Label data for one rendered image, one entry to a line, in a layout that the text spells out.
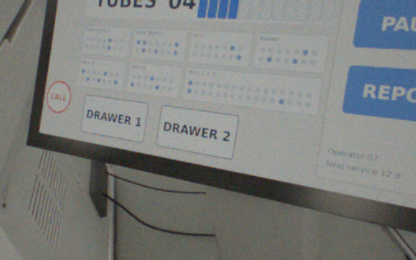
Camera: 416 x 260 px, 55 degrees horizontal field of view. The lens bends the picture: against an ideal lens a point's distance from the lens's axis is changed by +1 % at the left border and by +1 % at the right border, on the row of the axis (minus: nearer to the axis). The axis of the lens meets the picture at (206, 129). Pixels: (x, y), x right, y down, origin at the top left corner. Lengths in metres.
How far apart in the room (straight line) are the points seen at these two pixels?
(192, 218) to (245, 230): 1.04
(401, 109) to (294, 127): 0.09
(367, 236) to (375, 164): 1.23
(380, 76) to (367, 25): 0.05
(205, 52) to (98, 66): 0.14
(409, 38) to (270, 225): 0.34
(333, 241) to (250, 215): 0.98
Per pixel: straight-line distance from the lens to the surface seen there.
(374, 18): 0.40
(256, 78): 0.41
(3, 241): 0.85
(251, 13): 0.42
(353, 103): 0.38
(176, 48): 0.45
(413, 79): 0.39
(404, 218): 0.39
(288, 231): 0.61
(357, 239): 1.59
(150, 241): 1.66
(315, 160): 0.39
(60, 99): 0.54
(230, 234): 0.67
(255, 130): 0.40
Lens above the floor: 1.26
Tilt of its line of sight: 37 degrees down
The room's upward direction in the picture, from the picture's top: 11 degrees counter-clockwise
